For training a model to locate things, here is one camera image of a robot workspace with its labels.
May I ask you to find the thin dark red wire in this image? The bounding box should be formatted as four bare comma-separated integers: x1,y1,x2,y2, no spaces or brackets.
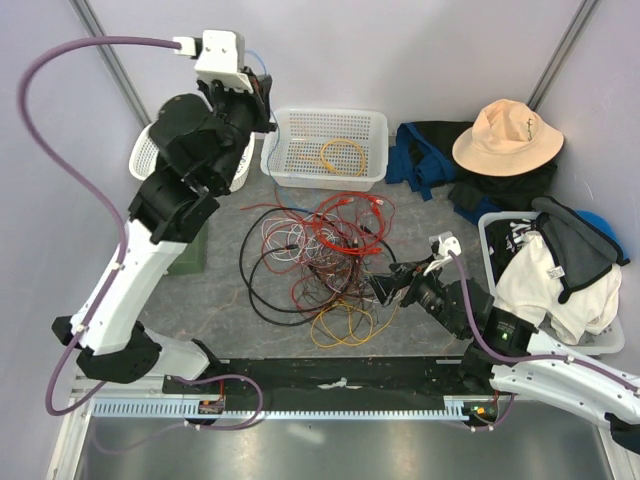
239,197,361,311

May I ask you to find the thin yellow wire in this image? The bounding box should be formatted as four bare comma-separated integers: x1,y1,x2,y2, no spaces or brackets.
287,112,402,348

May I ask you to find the thin pink wire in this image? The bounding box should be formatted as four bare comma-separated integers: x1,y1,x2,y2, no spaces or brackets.
209,199,401,331

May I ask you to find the aluminium corner post right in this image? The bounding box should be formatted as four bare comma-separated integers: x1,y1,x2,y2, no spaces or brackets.
527,0,601,111

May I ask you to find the rectangular white perforated basket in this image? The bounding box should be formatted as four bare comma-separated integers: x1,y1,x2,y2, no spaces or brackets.
260,108,389,192

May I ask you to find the red ethernet cable large loop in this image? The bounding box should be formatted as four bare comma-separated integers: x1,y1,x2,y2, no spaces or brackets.
310,192,387,256

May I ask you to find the white shirt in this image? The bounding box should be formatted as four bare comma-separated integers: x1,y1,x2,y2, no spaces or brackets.
494,232,622,345

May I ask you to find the blue and black garment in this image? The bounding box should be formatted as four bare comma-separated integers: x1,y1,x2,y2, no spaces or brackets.
385,121,557,225

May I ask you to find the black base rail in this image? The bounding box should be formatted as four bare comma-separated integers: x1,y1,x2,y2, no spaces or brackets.
162,355,521,416

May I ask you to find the green plastic tray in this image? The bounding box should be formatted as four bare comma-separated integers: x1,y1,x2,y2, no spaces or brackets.
166,223,209,276

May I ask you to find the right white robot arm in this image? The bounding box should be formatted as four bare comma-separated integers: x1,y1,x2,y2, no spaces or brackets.
368,259,639,453

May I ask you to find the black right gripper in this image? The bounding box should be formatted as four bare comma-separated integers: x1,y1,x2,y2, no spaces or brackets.
363,254,465,338

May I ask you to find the aluminium corner post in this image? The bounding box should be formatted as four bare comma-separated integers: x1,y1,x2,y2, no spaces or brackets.
527,0,601,111
68,0,151,127

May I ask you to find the black printed shirt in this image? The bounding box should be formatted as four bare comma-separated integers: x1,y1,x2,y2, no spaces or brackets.
485,218,535,269

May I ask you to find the beige bucket hat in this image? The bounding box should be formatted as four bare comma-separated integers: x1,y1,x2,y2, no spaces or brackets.
452,99,564,177

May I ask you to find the grey black-trimmed garment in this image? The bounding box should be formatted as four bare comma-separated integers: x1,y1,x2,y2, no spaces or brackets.
531,196,630,304

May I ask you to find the white laundry basket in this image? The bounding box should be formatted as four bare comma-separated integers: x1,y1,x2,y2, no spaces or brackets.
478,211,625,356

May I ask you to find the thick black cable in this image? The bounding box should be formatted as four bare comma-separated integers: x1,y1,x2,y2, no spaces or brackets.
238,207,399,327

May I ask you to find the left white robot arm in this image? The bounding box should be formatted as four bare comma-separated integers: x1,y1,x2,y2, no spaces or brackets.
52,67,276,393

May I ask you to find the thin white wire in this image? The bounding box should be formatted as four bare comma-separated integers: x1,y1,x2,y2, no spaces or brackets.
259,217,404,306

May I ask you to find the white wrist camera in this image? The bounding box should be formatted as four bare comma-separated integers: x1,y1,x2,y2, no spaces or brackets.
426,231,462,272
173,30,253,93

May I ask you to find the rounded white perforated basket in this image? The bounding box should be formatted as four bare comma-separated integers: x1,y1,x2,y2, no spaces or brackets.
128,124,256,192

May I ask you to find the aluminium corner post left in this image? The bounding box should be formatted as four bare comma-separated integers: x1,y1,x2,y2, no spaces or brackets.
68,0,151,127

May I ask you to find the yellow ethernet patch cable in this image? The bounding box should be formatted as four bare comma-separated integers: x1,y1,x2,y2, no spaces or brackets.
320,138,368,178

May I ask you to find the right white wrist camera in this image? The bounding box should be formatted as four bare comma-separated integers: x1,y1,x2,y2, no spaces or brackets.
426,231,462,272

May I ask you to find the thin brown wire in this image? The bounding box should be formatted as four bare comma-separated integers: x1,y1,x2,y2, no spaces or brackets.
289,244,396,321

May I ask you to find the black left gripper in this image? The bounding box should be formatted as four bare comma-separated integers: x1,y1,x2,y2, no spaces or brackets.
199,65,279,188

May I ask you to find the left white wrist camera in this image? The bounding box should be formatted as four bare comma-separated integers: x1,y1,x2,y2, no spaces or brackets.
173,30,253,93

